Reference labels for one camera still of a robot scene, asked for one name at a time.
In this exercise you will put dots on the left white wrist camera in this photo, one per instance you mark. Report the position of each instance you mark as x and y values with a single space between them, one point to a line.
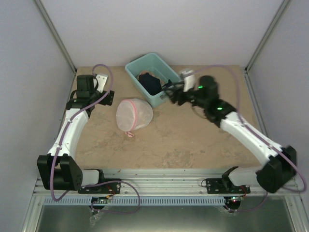
101 81

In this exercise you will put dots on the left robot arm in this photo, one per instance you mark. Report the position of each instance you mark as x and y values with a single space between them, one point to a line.
58 168

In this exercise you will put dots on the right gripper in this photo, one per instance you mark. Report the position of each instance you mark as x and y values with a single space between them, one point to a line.
175 98

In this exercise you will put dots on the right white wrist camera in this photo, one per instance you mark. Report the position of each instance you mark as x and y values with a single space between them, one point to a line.
189 79

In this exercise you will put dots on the teal plastic bin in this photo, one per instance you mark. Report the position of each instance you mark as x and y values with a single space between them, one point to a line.
154 64

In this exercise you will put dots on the right frame post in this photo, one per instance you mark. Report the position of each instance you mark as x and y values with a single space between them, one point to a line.
271 28

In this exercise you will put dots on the right circuit board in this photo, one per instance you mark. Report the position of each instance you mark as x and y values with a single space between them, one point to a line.
236 199

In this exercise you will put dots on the left frame post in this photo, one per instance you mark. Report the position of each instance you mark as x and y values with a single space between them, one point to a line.
48 21

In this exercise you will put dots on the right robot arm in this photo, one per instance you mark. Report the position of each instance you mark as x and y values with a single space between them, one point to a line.
277 162

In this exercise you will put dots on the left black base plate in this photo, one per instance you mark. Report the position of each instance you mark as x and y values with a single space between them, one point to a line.
111 188

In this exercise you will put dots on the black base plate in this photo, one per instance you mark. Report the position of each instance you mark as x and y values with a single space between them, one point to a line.
111 188
219 186

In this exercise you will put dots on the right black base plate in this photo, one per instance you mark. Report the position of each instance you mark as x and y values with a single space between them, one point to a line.
219 186

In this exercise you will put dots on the dark clothes in bin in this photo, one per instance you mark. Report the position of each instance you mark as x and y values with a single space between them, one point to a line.
151 84

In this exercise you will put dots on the frame post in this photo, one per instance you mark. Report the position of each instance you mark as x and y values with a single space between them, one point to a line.
48 21
271 28

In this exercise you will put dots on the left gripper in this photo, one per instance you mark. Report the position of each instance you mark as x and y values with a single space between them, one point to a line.
104 101

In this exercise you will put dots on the white mesh laundry bag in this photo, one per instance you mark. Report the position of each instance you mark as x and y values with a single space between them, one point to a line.
133 114

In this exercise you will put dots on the aluminium rail frame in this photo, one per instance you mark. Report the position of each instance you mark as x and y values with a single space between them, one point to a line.
280 212

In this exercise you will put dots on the beige garment in bin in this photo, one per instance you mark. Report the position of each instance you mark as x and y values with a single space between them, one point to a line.
149 73

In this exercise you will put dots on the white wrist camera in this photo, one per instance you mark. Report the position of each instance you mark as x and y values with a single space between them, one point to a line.
101 81
189 79

